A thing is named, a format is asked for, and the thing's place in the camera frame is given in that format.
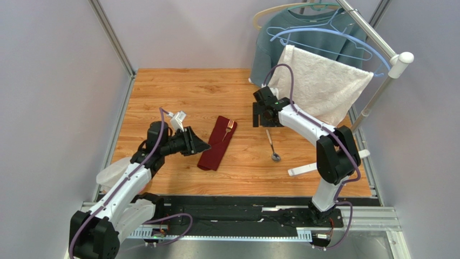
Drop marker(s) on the white mesh bag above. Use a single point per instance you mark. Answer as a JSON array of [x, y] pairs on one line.
[[109, 176]]

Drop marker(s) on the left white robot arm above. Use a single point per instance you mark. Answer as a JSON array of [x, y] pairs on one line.
[[99, 232]]

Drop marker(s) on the aluminium frame rail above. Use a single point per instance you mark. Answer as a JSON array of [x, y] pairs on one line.
[[111, 34]]

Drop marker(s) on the silver metal spoon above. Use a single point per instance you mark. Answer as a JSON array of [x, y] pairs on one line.
[[275, 157]]

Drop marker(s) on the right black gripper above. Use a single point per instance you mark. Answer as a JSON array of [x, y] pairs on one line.
[[257, 115]]

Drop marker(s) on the beige wooden hanger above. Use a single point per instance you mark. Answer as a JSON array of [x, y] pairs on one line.
[[262, 13]]

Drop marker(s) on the white towel on hanger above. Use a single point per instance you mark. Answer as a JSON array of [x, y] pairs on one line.
[[323, 88]]

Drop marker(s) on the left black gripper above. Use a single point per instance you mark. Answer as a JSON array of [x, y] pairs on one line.
[[193, 144]]

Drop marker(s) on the teal sweatshirt on hanger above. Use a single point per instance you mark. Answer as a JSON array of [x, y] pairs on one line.
[[338, 48]]

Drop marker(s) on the light blue clothes hanger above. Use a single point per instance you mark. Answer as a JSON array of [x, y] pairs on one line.
[[371, 52]]

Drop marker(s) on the dark red cloth napkin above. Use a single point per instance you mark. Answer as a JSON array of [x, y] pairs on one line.
[[211, 159]]

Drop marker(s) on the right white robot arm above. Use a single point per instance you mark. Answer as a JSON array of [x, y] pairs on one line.
[[337, 157]]

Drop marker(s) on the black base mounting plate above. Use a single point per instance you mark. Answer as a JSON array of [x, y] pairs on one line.
[[246, 216]]

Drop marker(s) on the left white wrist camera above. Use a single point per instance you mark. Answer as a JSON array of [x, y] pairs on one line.
[[177, 120]]

